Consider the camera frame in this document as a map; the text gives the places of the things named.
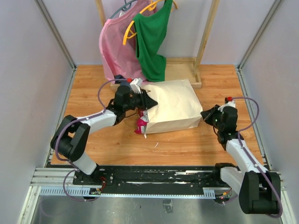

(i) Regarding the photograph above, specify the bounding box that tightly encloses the yellow clothes hanger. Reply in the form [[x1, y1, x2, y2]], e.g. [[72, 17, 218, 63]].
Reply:
[[122, 0, 178, 46]]

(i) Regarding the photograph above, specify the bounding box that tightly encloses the pink REAL snack bag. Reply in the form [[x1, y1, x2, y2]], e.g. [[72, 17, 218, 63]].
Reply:
[[135, 109, 149, 134]]

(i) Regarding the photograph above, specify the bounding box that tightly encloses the pink mesh shirt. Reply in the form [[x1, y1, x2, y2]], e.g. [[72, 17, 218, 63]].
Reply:
[[99, 0, 150, 81]]

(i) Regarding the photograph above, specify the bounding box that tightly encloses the grey cable duct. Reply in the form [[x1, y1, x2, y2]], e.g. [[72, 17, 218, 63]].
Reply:
[[38, 186, 217, 200]]

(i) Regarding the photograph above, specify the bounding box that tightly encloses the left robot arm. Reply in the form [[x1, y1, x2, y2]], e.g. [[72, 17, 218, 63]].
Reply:
[[50, 79, 158, 185]]

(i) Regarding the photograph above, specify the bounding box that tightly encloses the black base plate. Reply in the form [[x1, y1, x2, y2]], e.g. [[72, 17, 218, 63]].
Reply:
[[73, 165, 230, 196]]

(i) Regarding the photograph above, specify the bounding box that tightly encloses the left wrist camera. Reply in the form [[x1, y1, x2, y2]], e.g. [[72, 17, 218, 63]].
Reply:
[[129, 78, 143, 94]]

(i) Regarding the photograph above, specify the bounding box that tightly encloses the green tank top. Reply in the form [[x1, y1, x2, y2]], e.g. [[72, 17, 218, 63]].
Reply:
[[133, 0, 173, 82]]

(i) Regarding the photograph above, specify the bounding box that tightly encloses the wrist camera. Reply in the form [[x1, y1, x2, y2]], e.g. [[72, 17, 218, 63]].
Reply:
[[129, 78, 143, 94], [218, 97, 236, 112]]

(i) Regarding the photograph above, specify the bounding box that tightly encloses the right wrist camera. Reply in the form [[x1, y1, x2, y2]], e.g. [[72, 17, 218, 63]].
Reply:
[[218, 97, 236, 112]]

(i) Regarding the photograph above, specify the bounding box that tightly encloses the beige paper bag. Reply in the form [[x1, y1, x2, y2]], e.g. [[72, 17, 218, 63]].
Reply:
[[143, 79, 203, 134]]

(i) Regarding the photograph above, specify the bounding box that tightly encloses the blue cloth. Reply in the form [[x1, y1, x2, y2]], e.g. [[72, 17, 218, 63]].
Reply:
[[114, 75, 126, 80]]

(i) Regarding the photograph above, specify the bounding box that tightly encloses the wooden clothes rack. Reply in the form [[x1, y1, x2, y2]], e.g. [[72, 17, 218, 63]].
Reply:
[[95, 0, 220, 89]]

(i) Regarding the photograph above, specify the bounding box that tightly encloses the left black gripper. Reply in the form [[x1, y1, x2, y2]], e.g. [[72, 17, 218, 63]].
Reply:
[[124, 89, 158, 112]]

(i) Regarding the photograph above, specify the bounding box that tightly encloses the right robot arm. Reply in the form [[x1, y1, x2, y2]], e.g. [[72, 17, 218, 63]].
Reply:
[[201, 104, 283, 218]]

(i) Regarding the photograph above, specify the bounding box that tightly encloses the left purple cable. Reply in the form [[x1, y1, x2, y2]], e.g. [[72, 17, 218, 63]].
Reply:
[[55, 78, 128, 203]]

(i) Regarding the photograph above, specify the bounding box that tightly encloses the grey-blue clothes hanger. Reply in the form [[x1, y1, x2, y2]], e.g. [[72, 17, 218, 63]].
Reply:
[[110, 0, 137, 19]]

